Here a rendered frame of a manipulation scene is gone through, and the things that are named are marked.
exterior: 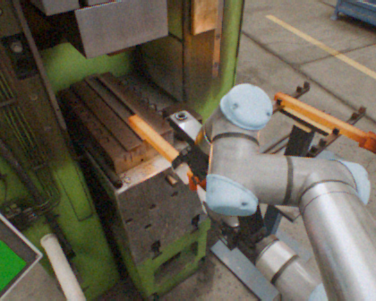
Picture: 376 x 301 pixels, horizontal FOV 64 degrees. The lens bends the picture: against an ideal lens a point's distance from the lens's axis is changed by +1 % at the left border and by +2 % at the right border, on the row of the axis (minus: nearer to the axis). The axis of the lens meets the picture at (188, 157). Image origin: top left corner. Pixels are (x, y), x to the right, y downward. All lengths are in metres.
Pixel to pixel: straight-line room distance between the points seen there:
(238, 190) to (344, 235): 0.14
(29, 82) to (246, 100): 0.54
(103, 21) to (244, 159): 0.40
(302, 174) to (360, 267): 0.16
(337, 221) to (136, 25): 0.54
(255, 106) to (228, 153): 0.08
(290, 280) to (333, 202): 0.25
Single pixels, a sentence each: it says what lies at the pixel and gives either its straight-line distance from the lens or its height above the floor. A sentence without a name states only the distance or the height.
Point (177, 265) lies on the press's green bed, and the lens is 1.55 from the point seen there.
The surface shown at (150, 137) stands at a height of 1.01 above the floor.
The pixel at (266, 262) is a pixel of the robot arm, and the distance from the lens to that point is 0.61.
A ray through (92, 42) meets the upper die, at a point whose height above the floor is 1.30.
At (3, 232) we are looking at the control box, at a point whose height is 1.04.
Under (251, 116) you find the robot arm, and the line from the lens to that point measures 0.45.
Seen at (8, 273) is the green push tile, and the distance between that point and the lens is 0.72.
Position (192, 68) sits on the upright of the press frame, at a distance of 1.04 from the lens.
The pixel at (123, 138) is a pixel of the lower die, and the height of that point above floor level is 0.99.
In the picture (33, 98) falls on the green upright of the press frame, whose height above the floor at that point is 1.14.
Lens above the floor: 1.56
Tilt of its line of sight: 45 degrees down
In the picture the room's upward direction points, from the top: straight up
